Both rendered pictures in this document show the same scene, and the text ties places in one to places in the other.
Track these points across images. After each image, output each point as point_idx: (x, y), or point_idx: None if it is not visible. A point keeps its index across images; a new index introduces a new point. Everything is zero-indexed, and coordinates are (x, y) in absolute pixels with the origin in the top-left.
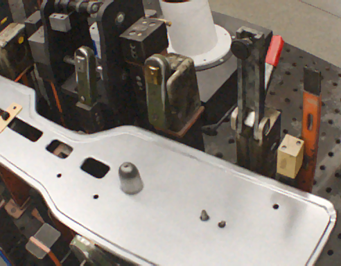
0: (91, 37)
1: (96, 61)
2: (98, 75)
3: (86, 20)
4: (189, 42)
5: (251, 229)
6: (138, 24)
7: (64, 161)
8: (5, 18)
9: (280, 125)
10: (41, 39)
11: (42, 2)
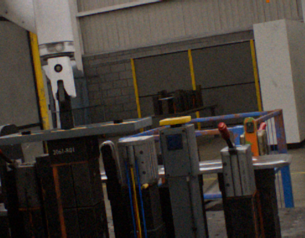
0: (2, 193)
1: (0, 209)
2: None
3: None
4: None
5: None
6: None
7: None
8: (142, 185)
9: None
10: (33, 161)
11: (15, 125)
